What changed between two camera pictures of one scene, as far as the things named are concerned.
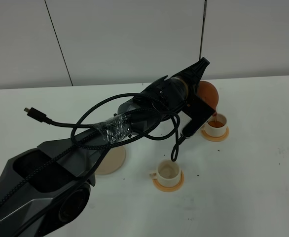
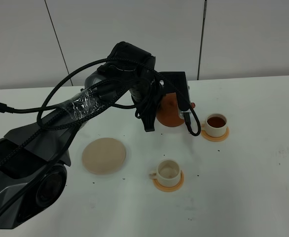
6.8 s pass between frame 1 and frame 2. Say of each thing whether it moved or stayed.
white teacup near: stayed
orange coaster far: stayed
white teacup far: stayed
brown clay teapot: moved
